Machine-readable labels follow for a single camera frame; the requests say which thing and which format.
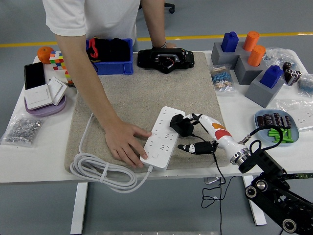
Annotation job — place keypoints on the person's left hand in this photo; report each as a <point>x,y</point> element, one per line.
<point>171,45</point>

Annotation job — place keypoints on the person's right hand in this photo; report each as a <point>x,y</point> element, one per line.
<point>122,142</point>

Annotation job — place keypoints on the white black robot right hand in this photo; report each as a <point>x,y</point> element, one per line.
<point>225,137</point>

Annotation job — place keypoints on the white power strip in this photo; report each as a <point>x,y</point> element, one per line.
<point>161,147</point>

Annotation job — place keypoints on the black plug adapter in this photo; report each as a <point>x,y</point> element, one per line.
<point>183,127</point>

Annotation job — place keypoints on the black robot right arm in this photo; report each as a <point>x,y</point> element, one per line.
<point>259,159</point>

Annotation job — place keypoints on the person's right forearm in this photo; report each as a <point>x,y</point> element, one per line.
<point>85,78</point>

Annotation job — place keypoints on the person's left forearm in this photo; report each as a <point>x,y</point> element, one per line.
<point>156,24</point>

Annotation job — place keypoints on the black wrist watch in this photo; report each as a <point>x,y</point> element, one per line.
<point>159,46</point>

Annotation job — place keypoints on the black device housing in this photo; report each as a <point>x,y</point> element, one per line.
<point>146,60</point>

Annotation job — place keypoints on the black office chair base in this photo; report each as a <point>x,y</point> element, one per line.
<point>171,7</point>

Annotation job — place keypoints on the long grey block holder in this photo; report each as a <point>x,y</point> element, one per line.
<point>217,55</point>

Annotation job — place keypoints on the pile of black capacitors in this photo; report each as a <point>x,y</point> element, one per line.
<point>274,120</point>

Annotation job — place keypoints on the grey-brown mat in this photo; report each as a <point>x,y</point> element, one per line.
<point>146,93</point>

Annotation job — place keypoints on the tall grey block holder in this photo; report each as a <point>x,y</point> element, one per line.
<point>256,93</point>

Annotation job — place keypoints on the blue plastic bin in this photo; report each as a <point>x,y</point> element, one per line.
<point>117,68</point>

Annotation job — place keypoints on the blue square peg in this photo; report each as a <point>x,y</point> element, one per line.
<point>230,42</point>
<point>270,77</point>

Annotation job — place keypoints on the bag of striped resistors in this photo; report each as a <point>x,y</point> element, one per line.
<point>221,78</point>

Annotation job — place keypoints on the pile of green cylinders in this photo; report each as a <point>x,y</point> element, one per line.
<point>287,135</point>

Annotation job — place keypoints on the square grey block holder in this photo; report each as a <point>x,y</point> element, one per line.
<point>244,72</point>

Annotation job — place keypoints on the person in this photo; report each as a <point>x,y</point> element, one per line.
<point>110,14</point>

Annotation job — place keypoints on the light blue plate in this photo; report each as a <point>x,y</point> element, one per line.
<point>294,132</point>

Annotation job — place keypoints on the white table leg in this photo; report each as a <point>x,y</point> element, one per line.
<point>79,208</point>
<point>256,215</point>

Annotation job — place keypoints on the orange cylinder peg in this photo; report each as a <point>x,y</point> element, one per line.
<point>256,56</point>
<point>250,41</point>

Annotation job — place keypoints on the bagged white socket panel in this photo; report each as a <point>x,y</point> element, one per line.
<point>303,122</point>

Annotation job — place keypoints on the purple tray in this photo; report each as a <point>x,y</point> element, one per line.
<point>44,111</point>

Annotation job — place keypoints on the black table control panel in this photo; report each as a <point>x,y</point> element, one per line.
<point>300,175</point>

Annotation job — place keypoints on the colourful puzzle cube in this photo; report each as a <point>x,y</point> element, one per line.
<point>68,76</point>
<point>55,60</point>

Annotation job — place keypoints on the black cylinder capacitor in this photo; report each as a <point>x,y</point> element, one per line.
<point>286,69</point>
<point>297,74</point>
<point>291,77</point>

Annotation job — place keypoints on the crumpled clear plastic bag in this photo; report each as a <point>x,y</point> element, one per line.
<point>276,55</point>

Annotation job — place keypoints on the bag of blue resistors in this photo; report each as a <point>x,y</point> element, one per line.
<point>306,84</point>

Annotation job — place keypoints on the bag of metal nuts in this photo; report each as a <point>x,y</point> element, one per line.
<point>22,127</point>

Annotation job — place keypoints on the black smartphone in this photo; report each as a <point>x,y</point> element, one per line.
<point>34,76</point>

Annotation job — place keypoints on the orange fruit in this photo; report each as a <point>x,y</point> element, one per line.
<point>44,55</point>

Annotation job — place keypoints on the metal bracket under table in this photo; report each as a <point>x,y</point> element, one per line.
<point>210,180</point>

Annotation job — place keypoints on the small white wall switch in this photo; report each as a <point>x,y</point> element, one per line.
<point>57,89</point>

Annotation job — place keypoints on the large white wall switch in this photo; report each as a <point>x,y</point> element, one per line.
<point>38,96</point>

